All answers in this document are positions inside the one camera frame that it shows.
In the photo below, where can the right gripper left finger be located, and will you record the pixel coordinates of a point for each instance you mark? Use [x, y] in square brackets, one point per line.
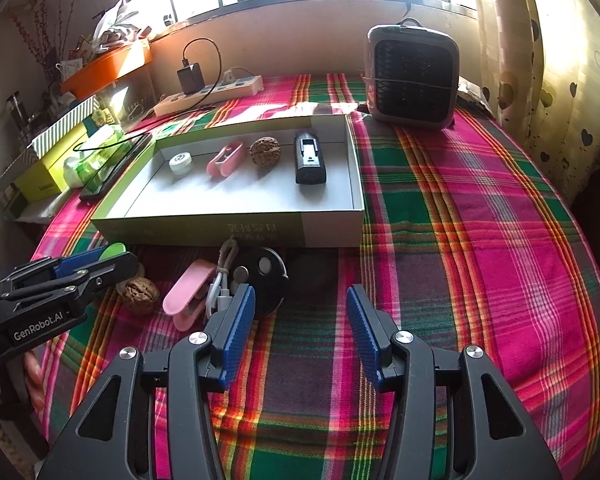
[111, 435]

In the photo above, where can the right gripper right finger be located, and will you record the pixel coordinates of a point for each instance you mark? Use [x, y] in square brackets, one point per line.
[490, 433]

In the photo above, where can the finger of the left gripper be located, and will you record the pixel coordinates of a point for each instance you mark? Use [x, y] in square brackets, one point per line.
[48, 268]
[23, 294]

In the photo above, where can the green white mushroom massager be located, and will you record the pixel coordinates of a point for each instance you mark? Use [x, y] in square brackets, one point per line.
[119, 267]

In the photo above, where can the pink clip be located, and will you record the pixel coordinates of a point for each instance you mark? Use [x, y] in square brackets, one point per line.
[185, 302]
[229, 158]

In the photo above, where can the black round disc gadget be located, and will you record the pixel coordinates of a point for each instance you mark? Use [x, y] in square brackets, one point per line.
[263, 269]

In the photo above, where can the black rectangular flashlight device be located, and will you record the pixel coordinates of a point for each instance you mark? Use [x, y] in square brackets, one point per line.
[310, 167]

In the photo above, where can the walnut on bedspread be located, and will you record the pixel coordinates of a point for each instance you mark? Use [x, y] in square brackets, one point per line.
[141, 296]

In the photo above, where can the yellow green box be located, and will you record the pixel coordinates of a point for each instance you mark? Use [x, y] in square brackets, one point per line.
[38, 178]

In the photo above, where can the striped white box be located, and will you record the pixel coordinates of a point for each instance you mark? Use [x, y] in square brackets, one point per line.
[46, 140]

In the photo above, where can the green wet wipes pack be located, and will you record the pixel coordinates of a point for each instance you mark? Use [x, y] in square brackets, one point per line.
[90, 155]

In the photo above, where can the black smartphone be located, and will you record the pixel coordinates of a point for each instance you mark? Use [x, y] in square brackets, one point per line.
[107, 175]

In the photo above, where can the plaid bedspread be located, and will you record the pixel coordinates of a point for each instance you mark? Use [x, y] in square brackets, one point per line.
[463, 242]

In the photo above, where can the orange plastic basket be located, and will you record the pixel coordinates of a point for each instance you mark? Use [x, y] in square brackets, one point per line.
[106, 69]

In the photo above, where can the black charger adapter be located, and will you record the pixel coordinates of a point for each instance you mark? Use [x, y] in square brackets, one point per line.
[190, 78]

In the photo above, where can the walnut in tray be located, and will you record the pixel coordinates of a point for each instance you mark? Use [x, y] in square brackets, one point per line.
[265, 152]

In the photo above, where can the green white cardboard box tray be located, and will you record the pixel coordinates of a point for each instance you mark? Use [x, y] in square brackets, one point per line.
[258, 206]

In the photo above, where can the white power strip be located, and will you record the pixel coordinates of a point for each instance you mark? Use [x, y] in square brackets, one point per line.
[238, 89]

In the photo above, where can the grey portable heater fan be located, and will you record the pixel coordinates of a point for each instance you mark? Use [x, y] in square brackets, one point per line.
[411, 75]

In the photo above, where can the heart pattern curtain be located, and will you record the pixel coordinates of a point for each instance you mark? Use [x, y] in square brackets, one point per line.
[540, 65]

